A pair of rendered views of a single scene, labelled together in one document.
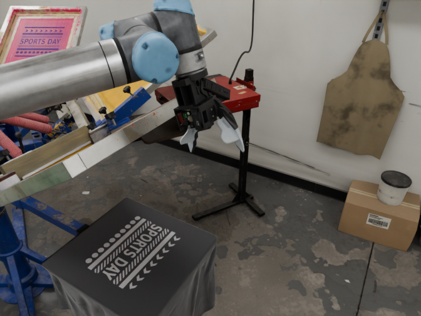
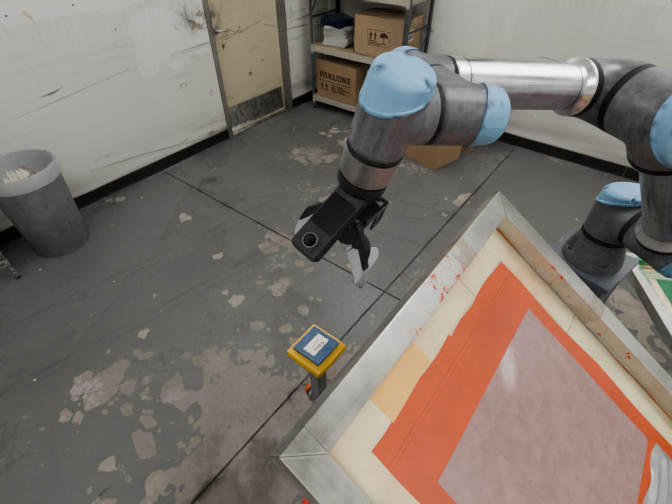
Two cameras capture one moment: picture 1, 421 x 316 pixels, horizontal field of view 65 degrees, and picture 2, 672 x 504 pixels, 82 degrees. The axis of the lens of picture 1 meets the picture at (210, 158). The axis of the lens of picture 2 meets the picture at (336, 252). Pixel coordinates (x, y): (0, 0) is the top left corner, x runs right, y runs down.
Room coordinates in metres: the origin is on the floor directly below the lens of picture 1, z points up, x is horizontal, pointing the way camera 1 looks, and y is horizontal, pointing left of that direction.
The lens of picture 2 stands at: (1.17, 0.06, 1.96)
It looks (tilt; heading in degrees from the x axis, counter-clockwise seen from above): 43 degrees down; 187
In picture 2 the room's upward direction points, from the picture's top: straight up
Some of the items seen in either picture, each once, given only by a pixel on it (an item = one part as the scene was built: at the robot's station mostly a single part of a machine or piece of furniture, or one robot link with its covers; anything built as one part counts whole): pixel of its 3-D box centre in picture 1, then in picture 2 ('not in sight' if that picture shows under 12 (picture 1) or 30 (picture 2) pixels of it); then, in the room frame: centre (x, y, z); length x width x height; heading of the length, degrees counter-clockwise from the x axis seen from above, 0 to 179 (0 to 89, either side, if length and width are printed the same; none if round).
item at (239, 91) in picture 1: (208, 97); not in sight; (2.14, 0.01, 1.06); 0.61 x 0.46 x 0.12; 119
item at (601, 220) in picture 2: not in sight; (622, 211); (0.29, 0.69, 1.37); 0.13 x 0.12 x 0.14; 25
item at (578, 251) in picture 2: not in sight; (598, 243); (0.28, 0.68, 1.25); 0.15 x 0.15 x 0.10
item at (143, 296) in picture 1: (133, 249); not in sight; (0.88, 0.29, 0.95); 0.48 x 0.44 x 0.01; 59
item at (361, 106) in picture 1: (364, 88); not in sight; (2.31, -1.12, 1.06); 0.53 x 0.07 x 1.05; 59
